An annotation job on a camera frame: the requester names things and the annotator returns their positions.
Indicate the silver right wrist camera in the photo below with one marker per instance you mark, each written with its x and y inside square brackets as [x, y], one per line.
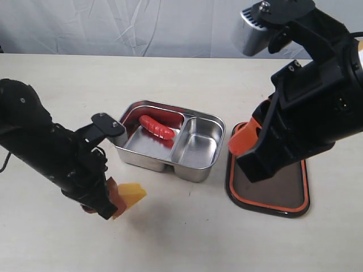
[273, 25]

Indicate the red toy sausage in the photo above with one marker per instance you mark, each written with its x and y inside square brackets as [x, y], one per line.
[155, 128]

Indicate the grey fabric backdrop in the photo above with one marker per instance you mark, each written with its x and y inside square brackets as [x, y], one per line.
[187, 29]

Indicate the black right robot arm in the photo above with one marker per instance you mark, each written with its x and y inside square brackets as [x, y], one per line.
[357, 56]

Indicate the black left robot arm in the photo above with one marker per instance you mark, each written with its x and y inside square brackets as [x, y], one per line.
[72, 160]

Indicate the stainless steel lunch box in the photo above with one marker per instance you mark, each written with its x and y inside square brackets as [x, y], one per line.
[193, 150]

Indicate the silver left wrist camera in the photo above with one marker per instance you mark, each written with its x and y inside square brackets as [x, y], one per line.
[103, 127]

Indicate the yellow toy cheese wedge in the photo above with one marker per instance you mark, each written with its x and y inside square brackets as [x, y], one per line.
[131, 193]

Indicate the transparent lid with orange seal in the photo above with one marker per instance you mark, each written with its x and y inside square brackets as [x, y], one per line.
[286, 194]

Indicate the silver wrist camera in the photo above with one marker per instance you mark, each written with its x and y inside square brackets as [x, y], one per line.
[103, 127]
[273, 25]

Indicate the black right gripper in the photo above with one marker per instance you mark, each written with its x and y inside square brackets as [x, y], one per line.
[311, 109]

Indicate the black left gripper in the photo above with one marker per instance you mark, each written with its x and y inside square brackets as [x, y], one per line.
[90, 187]

